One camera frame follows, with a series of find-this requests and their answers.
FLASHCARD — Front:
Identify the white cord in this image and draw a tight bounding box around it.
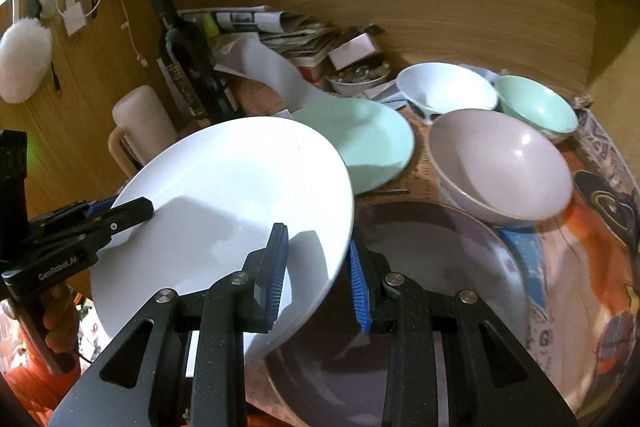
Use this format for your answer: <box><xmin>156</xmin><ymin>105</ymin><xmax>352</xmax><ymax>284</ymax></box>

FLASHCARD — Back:
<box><xmin>117</xmin><ymin>0</ymin><xmax>151</xmax><ymax>68</ymax></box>

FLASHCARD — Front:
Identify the person's left forearm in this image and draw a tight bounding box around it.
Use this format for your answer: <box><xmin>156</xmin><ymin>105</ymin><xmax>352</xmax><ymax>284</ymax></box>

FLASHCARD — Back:
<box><xmin>0</xmin><ymin>347</ymin><xmax>96</xmax><ymax>427</ymax></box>

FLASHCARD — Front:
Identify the beige thermos mug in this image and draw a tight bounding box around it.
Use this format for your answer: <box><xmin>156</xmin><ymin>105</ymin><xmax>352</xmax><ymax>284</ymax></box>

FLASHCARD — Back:
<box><xmin>108</xmin><ymin>85</ymin><xmax>178</xmax><ymax>178</ymax></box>

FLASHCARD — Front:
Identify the small white box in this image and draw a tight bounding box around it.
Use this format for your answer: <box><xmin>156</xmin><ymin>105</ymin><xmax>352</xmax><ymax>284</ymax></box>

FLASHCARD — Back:
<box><xmin>327</xmin><ymin>32</ymin><xmax>383</xmax><ymax>68</ymax></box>

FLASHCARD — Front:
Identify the white bowl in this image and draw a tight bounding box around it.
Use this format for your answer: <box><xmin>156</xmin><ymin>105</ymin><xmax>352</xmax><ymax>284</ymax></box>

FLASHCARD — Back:
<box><xmin>396</xmin><ymin>62</ymin><xmax>499</xmax><ymax>126</ymax></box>

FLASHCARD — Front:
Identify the white plate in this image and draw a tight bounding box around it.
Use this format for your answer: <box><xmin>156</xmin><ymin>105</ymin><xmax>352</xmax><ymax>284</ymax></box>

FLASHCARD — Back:
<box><xmin>90</xmin><ymin>117</ymin><xmax>355</xmax><ymax>365</ymax></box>

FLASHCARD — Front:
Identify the long white paper strip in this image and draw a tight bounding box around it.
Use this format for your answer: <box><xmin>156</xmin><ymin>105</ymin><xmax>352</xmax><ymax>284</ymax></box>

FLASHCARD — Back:
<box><xmin>215</xmin><ymin>34</ymin><xmax>341</xmax><ymax>112</ymax></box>

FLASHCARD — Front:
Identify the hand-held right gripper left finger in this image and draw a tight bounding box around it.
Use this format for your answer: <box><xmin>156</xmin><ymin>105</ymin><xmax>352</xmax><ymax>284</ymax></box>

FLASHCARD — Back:
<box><xmin>47</xmin><ymin>222</ymin><xmax>291</xmax><ymax>427</ymax></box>

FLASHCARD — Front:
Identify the white hanging tag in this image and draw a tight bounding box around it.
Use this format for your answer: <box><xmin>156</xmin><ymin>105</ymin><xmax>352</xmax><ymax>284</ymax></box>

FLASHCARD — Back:
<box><xmin>61</xmin><ymin>1</ymin><xmax>89</xmax><ymax>38</ymax></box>

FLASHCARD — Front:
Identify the person's left hand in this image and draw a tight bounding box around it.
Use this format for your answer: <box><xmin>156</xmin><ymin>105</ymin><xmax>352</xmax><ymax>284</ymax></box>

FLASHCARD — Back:
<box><xmin>42</xmin><ymin>284</ymin><xmax>81</xmax><ymax>360</ymax></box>

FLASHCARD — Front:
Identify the dark wine bottle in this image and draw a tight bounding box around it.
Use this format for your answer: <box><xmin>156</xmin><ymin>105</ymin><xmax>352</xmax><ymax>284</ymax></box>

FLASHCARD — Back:
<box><xmin>147</xmin><ymin>0</ymin><xmax>236</xmax><ymax>125</ymax></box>

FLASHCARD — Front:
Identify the pale green plate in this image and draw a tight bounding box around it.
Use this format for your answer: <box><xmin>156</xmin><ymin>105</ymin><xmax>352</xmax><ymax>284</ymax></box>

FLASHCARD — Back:
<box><xmin>495</xmin><ymin>75</ymin><xmax>580</xmax><ymax>142</ymax></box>

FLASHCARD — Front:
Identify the mint green plate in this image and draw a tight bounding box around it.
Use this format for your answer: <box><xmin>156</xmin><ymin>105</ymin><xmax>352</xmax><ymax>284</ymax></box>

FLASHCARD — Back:
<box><xmin>290</xmin><ymin>98</ymin><xmax>416</xmax><ymax>195</ymax></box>

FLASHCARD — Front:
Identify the lilac bowl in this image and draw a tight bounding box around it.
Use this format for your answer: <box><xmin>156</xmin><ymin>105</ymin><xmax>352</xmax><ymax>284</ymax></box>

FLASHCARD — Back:
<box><xmin>427</xmin><ymin>108</ymin><xmax>575</xmax><ymax>229</ymax></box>

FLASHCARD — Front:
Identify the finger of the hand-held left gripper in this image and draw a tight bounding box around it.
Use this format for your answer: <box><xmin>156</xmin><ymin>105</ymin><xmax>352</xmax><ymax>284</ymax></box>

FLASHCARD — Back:
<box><xmin>29</xmin><ymin>198</ymin><xmax>122</xmax><ymax>230</ymax></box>
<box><xmin>75</xmin><ymin>196</ymin><xmax>155</xmax><ymax>253</ymax></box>

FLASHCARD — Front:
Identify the stack of books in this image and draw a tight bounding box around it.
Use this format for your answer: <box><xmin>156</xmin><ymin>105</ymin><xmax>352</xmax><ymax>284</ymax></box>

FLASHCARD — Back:
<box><xmin>260</xmin><ymin>24</ymin><xmax>342</xmax><ymax>82</ymax></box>

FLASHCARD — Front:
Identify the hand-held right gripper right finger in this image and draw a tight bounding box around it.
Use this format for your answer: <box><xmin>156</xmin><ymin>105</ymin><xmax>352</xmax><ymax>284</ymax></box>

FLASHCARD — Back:
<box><xmin>347</xmin><ymin>239</ymin><xmax>578</xmax><ymax>427</ymax></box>

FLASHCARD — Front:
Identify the large white fluffy pompom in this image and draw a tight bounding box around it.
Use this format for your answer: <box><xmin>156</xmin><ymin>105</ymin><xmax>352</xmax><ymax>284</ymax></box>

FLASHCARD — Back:
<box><xmin>0</xmin><ymin>18</ymin><xmax>53</xmax><ymax>104</ymax></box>

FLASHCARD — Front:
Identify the small bowl of trinkets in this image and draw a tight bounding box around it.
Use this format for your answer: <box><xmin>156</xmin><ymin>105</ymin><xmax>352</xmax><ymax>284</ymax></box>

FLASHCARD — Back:
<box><xmin>325</xmin><ymin>62</ymin><xmax>393</xmax><ymax>98</ymax></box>

